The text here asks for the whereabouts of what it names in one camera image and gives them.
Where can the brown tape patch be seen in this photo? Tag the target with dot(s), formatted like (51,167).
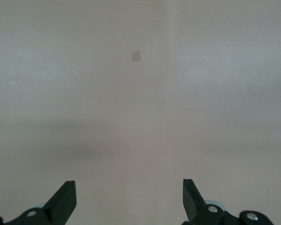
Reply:
(136,56)

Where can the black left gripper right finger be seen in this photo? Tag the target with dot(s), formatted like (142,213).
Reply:
(194,204)

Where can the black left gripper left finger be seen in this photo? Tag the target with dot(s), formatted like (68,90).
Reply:
(58,204)

